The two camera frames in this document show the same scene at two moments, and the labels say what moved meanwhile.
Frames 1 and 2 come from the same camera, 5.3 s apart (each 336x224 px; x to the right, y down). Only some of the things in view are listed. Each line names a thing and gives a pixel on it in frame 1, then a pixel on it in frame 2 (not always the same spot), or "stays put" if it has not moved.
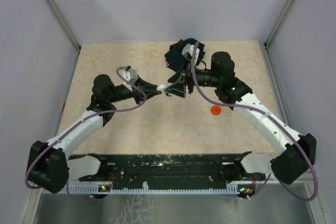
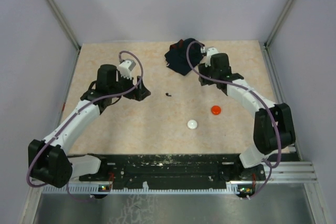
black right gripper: x=179 y=88 → x=203 y=70
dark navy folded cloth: x=175 y=59 stays put
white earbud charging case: x=161 y=87 → x=192 y=124
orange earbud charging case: x=216 y=110 stays put
